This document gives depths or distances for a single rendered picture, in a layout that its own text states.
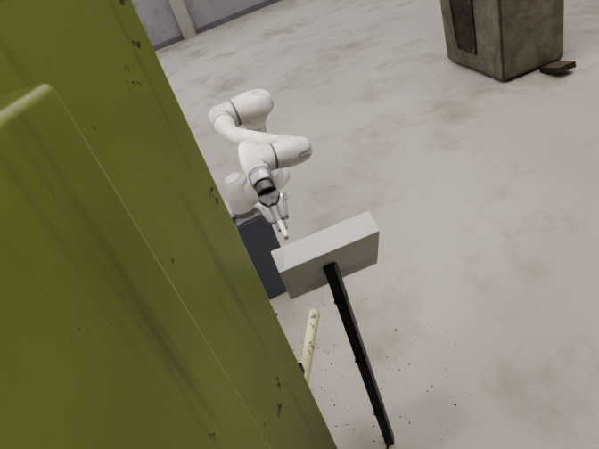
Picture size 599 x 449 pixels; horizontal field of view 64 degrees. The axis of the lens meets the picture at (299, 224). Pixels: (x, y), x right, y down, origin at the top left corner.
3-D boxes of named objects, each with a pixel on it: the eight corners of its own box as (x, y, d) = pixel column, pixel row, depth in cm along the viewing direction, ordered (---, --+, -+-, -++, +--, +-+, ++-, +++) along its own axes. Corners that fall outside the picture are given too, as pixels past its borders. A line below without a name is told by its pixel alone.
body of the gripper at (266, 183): (275, 186, 186) (284, 205, 181) (255, 194, 185) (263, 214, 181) (273, 175, 179) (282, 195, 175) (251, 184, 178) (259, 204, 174)
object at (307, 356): (310, 316, 210) (307, 307, 207) (322, 315, 208) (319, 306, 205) (294, 407, 176) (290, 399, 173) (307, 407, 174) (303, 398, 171)
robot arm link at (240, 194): (229, 207, 296) (215, 176, 284) (256, 194, 299) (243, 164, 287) (235, 218, 283) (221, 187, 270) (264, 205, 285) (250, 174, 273)
